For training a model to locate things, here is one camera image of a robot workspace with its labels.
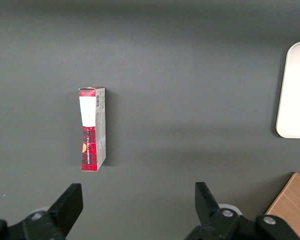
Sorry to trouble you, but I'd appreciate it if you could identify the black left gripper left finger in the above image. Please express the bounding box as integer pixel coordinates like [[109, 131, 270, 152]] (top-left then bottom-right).
[[21, 183, 84, 240]]

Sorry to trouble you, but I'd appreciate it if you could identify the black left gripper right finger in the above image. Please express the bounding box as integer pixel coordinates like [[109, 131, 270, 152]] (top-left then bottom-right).
[[184, 181, 241, 240]]

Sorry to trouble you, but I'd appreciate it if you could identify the white rectangular plastic tray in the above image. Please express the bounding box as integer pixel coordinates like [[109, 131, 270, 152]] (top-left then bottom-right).
[[275, 41, 300, 139]]

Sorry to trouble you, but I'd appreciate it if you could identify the red plaid cardboard box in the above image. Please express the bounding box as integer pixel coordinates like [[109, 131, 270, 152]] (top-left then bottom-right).
[[77, 86, 107, 173]]

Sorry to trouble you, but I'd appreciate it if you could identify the wooden two-drawer cabinet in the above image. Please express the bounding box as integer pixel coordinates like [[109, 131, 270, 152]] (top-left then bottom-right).
[[264, 172, 300, 240]]

